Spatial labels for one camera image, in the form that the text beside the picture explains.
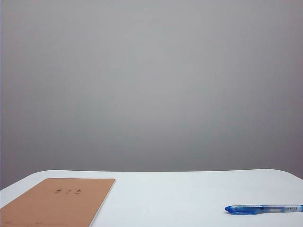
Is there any brown kraft notebook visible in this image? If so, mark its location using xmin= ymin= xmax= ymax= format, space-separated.
xmin=0 ymin=178 xmax=116 ymax=227

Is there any blue transparent pen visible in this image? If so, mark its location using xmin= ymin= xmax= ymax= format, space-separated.
xmin=224 ymin=204 xmax=303 ymax=215

